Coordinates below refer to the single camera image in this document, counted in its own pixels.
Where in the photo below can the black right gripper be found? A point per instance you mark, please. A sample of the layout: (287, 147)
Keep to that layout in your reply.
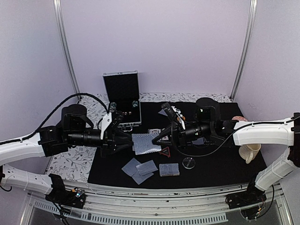
(169, 131)

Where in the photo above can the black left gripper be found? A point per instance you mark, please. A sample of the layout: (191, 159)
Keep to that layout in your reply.
(110, 140)

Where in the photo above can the red triangle all-in marker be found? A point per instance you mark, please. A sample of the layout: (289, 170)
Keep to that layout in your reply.
(165, 151)

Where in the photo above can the face-up king card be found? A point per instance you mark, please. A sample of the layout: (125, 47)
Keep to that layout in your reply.
(154, 131)

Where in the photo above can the blue patterned card deck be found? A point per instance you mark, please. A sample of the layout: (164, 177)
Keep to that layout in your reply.
(142, 144)

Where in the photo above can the clear dealer button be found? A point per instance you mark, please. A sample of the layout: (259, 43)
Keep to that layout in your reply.
(188, 163)

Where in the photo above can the long poker chip stack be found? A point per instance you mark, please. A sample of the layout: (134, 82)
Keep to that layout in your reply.
(112, 106)

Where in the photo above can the short poker chip stack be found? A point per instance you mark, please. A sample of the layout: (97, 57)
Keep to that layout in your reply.
(135, 104)

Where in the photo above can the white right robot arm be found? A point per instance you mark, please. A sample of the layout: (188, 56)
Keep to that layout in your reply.
(282, 136)

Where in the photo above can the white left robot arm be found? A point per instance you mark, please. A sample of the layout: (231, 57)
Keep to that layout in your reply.
(12, 151)

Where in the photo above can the floral white tablecloth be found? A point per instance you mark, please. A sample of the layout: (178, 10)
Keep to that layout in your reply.
(75, 164)

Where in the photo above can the black poker mat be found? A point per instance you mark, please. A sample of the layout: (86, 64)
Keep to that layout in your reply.
(213, 167)

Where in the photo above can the aluminium poker chip case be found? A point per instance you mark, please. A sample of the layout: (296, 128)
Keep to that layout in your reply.
(123, 88)

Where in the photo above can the red patterned round tin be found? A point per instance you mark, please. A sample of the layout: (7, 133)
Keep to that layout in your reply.
(239, 118)

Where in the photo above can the cream ribbed mug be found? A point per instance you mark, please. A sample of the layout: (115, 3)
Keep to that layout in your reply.
(249, 152)

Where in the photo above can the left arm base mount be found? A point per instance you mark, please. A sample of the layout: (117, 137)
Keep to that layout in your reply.
(74, 198)

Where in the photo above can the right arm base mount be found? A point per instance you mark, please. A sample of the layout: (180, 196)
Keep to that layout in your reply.
(251, 195)

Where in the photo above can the left aluminium frame post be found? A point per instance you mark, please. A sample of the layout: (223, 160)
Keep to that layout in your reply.
(64, 43)

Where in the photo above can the aluminium frame post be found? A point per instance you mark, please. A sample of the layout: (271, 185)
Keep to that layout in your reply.
(64, 43)
(246, 44)

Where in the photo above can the right aluminium frame post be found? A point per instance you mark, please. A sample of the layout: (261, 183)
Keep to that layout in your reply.
(246, 44)

